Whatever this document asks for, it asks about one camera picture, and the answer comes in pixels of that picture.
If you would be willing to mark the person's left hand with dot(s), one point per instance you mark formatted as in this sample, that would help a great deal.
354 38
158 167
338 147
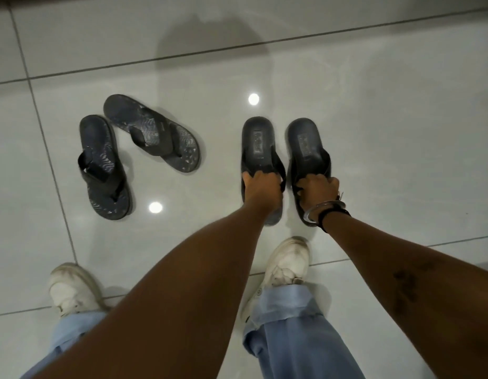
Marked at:
263 195

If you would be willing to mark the person's right hand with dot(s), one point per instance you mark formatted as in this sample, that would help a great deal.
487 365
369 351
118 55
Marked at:
317 193

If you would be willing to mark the person's right fingers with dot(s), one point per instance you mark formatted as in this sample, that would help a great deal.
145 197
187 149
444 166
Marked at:
317 180

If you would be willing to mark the person's left fingers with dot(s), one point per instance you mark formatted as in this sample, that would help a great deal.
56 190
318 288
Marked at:
263 178

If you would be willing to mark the plain black flip-flop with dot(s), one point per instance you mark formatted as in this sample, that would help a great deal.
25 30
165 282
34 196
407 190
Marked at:
259 145
307 145

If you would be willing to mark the person's left forearm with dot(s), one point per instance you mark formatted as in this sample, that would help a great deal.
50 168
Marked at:
181 307

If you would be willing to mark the person's right forearm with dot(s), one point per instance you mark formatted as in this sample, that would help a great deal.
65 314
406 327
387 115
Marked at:
417 288

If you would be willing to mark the silver bangle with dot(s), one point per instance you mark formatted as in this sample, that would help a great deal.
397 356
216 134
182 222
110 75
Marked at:
312 212

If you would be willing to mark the black wristband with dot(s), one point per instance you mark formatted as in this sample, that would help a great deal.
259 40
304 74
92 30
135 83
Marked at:
331 211

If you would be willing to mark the white right sneaker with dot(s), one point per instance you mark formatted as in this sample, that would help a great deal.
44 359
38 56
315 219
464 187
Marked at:
285 264

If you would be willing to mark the white sneaker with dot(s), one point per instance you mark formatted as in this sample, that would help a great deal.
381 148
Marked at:
285 264
72 290

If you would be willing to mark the patterned dark grey flip-flop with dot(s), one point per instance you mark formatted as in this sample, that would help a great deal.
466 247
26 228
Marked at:
104 173
149 130

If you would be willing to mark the light blue jeans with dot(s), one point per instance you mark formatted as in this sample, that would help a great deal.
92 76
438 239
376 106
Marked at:
303 343

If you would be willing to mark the white left sneaker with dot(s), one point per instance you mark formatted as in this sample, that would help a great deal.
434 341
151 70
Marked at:
72 290

